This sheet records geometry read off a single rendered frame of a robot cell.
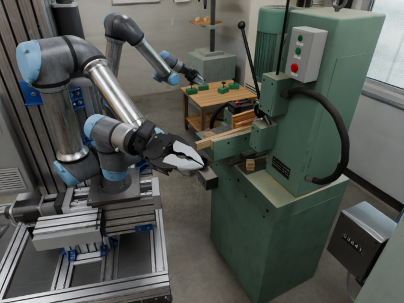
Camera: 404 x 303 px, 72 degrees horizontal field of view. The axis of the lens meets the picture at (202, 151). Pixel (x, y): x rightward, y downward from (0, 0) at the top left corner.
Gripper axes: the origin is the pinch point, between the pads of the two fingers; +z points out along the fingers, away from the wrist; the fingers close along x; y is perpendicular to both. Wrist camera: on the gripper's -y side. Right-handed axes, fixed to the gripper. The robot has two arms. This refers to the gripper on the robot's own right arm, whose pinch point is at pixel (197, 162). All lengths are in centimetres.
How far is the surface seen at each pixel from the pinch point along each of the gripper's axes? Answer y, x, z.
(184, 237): 146, 2, -50
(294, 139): 47, -43, 10
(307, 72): 18, -50, 10
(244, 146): 70, -44, -16
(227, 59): 189, -218, -129
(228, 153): 67, -36, -21
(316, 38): 9, -56, 10
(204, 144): 58, -32, -30
